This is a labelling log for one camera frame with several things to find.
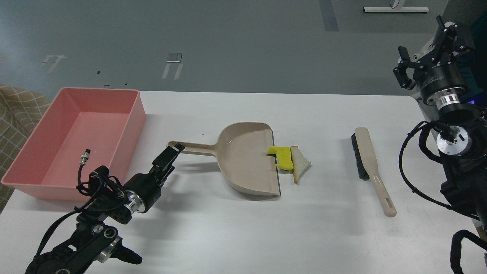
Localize yellow sponge piece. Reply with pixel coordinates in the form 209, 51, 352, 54
266, 146, 294, 171

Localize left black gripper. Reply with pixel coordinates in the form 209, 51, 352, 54
124, 142, 185, 213

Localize pink plastic bin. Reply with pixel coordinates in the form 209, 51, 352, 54
1, 88, 146, 201

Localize beige plastic dustpan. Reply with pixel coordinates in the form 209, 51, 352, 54
167, 122, 281, 198

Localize white floor stand base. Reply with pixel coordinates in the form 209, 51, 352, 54
362, 0, 430, 13

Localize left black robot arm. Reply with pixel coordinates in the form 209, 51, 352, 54
25, 143, 185, 274

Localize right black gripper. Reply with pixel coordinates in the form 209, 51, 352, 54
393, 16, 475, 107

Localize toast bread slice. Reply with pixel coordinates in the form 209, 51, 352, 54
290, 146, 311, 184

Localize beige checkered cloth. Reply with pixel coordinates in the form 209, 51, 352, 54
0, 84, 52, 212

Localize beige brush black bristles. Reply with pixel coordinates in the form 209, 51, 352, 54
351, 127, 397, 217

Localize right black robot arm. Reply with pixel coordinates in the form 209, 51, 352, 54
393, 16, 487, 232

